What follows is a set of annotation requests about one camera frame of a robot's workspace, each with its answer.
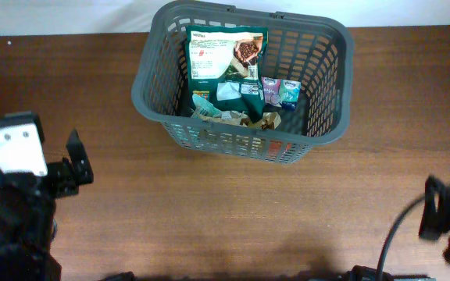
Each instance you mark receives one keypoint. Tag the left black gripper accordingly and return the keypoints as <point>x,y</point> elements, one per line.
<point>66,181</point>

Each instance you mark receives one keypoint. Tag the mint green wipes packet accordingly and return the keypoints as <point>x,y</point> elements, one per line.
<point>204,109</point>

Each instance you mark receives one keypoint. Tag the orange spaghetti packet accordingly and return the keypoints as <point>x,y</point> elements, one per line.
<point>278,148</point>

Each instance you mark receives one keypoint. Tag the green coffee bean bag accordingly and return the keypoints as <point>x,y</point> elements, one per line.
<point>223,67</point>

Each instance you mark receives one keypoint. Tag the brown clear snack bag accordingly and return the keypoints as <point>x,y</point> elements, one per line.
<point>269,121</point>

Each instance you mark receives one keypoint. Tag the Kleenex tissue multipack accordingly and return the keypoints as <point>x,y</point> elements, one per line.
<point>281,93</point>

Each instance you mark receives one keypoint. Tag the beige paper pouch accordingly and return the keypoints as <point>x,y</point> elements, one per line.
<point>232,118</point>

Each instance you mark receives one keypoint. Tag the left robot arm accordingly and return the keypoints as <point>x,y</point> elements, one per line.
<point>27,209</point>

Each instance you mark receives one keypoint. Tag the grey plastic basket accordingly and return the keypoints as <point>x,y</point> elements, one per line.
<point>315,51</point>

